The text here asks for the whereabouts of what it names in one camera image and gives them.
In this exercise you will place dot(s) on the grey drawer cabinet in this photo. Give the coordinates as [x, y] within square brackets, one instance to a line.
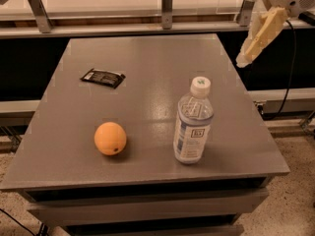
[143, 190]

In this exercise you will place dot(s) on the middle metal bracket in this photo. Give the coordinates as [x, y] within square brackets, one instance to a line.
[166, 14]

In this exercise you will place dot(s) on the right metal bracket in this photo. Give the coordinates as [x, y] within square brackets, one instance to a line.
[245, 13]

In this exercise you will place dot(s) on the black snack packet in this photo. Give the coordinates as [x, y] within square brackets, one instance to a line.
[104, 78]

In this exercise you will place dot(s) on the orange fruit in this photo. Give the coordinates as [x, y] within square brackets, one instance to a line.
[110, 138]

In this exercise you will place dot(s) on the clear plastic water bottle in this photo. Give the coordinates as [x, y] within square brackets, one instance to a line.
[193, 122]

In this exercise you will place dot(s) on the metal bracket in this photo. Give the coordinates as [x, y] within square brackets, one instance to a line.
[245, 13]
[40, 15]
[166, 14]

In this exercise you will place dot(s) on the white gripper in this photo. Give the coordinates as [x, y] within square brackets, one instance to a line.
[292, 0]

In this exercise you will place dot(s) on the left metal bracket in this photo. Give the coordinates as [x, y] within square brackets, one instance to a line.
[40, 15]

